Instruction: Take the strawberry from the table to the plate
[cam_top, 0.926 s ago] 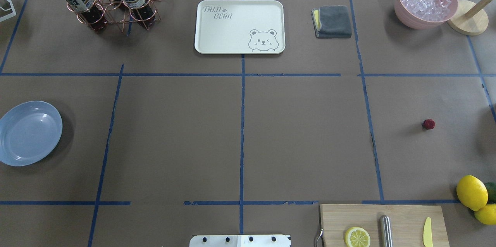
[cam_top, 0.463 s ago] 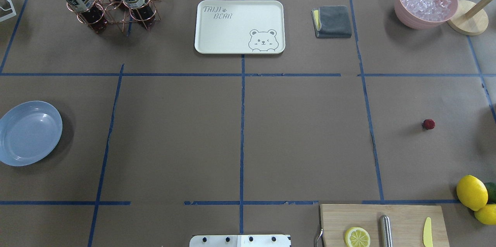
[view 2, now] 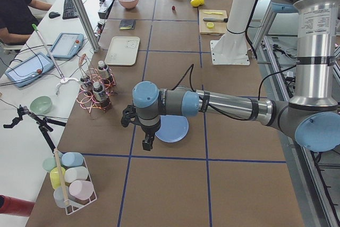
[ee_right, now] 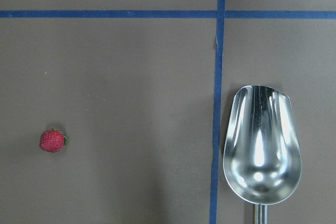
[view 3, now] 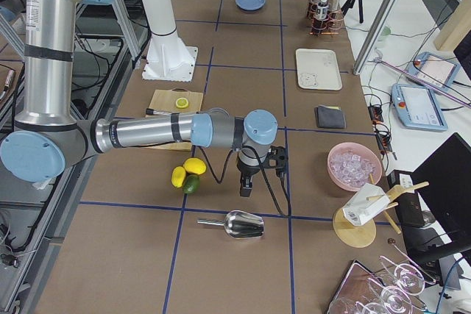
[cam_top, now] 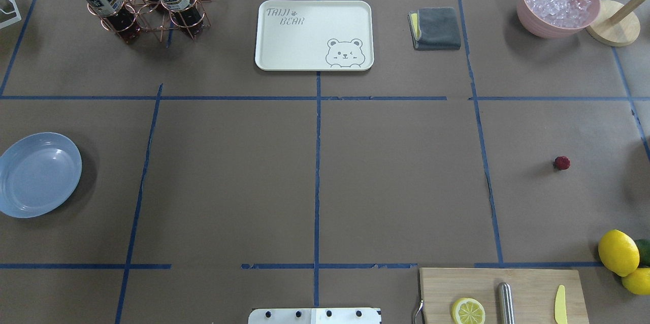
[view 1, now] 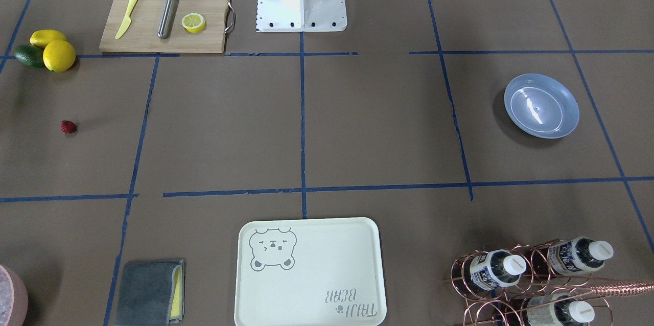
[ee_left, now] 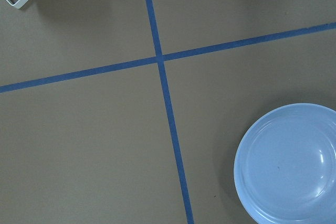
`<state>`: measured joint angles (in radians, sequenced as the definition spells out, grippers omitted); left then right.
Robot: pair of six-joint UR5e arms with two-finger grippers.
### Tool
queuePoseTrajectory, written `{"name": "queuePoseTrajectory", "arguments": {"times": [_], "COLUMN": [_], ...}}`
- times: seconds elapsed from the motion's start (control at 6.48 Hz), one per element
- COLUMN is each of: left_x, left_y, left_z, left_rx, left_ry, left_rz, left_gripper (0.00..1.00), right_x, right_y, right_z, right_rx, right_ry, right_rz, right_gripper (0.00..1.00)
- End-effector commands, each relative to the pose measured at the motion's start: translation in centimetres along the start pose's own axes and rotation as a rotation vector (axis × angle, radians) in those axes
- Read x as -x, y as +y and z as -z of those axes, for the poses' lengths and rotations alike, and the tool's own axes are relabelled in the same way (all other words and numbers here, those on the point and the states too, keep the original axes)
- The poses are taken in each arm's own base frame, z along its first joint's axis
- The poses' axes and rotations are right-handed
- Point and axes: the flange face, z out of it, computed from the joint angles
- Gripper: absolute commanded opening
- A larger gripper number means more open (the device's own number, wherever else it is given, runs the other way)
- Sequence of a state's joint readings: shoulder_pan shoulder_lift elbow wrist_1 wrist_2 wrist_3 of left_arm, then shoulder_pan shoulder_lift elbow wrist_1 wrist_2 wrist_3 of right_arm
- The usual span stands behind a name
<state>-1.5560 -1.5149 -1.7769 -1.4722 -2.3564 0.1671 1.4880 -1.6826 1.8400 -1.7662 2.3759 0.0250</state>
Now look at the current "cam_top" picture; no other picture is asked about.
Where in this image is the red strawberry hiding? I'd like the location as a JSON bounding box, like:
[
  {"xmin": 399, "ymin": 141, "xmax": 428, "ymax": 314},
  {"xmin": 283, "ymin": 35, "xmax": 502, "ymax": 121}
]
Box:
[{"xmin": 552, "ymin": 155, "xmax": 571, "ymax": 171}]

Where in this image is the blue round plate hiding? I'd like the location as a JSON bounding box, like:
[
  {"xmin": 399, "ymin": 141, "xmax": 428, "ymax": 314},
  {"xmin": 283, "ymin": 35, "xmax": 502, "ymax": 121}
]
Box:
[{"xmin": 1, "ymin": 132, "xmax": 83, "ymax": 218}]

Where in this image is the cream bear tray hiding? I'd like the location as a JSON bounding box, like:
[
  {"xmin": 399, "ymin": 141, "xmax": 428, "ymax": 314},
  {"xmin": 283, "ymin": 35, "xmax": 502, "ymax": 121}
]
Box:
[{"xmin": 254, "ymin": 0, "xmax": 374, "ymax": 72}]

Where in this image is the grey folded cloth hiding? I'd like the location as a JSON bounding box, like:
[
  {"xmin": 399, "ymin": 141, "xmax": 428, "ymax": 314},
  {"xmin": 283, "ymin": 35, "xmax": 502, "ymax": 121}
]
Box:
[{"xmin": 408, "ymin": 7, "xmax": 461, "ymax": 51}]

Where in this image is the halved lemon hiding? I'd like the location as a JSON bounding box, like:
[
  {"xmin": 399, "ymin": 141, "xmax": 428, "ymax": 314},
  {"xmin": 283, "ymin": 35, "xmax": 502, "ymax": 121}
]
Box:
[{"xmin": 450, "ymin": 297, "xmax": 486, "ymax": 324}]

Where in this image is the wooden cutting board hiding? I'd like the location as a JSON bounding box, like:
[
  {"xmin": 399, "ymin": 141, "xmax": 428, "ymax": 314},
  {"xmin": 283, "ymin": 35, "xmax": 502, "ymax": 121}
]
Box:
[{"xmin": 419, "ymin": 268, "xmax": 589, "ymax": 323}]

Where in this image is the dark drink bottle left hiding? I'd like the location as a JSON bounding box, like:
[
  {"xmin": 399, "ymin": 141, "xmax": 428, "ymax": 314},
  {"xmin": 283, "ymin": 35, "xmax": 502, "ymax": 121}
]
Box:
[{"xmin": 86, "ymin": 0, "xmax": 140, "ymax": 43}]

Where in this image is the pink bowl with ice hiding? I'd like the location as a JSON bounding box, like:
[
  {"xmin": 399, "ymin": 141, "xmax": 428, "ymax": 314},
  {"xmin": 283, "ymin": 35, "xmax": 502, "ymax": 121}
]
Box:
[{"xmin": 517, "ymin": 0, "xmax": 601, "ymax": 39}]

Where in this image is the yellow plastic knife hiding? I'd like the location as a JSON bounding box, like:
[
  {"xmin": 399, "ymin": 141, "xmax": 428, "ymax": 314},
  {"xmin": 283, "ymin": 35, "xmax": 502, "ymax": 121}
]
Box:
[{"xmin": 554, "ymin": 284, "xmax": 567, "ymax": 324}]

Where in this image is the wooden round stand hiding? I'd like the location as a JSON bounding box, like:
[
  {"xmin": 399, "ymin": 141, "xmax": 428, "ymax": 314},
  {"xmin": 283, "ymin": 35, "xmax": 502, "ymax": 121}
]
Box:
[{"xmin": 587, "ymin": 0, "xmax": 648, "ymax": 48}]

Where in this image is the whole yellow lemon upper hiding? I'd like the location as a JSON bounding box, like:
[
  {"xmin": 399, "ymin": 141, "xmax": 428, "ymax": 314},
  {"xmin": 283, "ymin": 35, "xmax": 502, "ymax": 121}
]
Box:
[{"xmin": 598, "ymin": 229, "xmax": 640, "ymax": 277}]

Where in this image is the whole yellow lemon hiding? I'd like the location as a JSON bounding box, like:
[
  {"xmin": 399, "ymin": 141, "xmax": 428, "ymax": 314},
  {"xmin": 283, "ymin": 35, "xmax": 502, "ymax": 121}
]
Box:
[
  {"xmin": 621, "ymin": 268, "xmax": 650, "ymax": 296},
  {"xmin": 598, "ymin": 229, "xmax": 640, "ymax": 277}
]

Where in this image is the green lime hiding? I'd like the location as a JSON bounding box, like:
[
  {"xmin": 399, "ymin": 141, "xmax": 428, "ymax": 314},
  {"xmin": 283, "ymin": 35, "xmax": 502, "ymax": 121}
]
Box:
[{"xmin": 634, "ymin": 239, "xmax": 650, "ymax": 268}]

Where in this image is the whole yellow lemon lower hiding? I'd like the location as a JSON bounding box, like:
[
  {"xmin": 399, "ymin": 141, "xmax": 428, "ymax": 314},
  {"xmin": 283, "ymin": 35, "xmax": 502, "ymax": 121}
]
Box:
[{"xmin": 621, "ymin": 268, "xmax": 650, "ymax": 296}]

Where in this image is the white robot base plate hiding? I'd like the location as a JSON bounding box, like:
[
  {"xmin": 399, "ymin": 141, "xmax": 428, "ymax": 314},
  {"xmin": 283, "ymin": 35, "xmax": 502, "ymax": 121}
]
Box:
[{"xmin": 248, "ymin": 307, "xmax": 382, "ymax": 323}]

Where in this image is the steel knife handle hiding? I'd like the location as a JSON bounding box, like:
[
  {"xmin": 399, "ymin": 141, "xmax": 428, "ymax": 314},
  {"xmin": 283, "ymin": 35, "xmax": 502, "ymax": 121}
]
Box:
[{"xmin": 497, "ymin": 282, "xmax": 515, "ymax": 323}]

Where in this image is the white wire rack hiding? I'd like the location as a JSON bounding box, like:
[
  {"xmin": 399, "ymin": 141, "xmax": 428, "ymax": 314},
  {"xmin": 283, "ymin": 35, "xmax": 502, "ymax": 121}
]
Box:
[{"xmin": 1, "ymin": 0, "xmax": 22, "ymax": 29}]

